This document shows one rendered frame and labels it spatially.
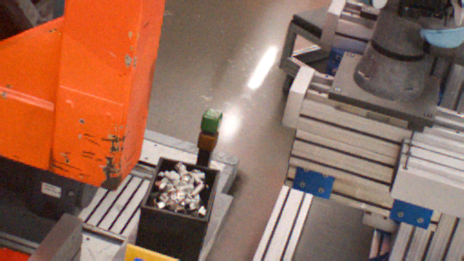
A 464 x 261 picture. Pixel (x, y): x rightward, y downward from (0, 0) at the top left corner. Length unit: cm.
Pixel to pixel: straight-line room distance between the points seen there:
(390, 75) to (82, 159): 67
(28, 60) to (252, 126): 156
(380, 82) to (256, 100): 165
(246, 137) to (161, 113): 32
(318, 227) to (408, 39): 82
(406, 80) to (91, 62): 65
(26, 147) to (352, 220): 102
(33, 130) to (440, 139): 86
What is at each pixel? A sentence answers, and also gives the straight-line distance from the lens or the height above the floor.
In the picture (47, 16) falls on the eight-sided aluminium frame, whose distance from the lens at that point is 247.
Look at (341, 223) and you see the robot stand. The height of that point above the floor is 21.
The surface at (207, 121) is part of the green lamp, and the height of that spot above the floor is 65.
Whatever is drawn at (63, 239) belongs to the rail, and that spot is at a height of 39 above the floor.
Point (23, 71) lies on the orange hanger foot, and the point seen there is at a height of 73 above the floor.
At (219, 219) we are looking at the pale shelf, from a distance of 207.
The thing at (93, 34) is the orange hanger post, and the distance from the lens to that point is 182.
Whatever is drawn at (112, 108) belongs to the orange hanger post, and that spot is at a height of 73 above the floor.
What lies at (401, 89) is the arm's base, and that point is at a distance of 192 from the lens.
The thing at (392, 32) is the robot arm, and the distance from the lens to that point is 189.
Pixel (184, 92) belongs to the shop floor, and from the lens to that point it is 348.
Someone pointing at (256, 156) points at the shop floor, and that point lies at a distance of 318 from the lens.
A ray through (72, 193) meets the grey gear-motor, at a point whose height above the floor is 33.
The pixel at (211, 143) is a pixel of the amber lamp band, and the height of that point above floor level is 59.
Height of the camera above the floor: 166
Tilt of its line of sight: 28 degrees down
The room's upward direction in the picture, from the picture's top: 11 degrees clockwise
